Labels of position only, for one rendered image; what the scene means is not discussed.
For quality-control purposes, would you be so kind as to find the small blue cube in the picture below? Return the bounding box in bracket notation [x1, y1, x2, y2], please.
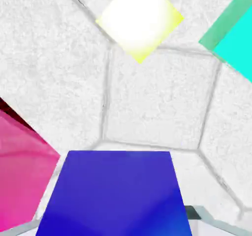
[35, 150, 193, 236]

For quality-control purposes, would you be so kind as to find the large pink box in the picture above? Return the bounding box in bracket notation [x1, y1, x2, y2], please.
[0, 97, 61, 233]

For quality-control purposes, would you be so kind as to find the large cyan box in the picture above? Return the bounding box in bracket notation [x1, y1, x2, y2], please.
[198, 0, 252, 84]

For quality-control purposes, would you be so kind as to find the small yellow cube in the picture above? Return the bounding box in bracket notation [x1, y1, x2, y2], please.
[95, 0, 185, 65]

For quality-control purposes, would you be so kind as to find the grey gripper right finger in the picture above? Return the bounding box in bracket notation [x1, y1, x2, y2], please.
[185, 205, 252, 236]

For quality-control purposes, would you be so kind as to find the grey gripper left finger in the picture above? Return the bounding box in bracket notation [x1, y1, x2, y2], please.
[0, 219, 41, 236]

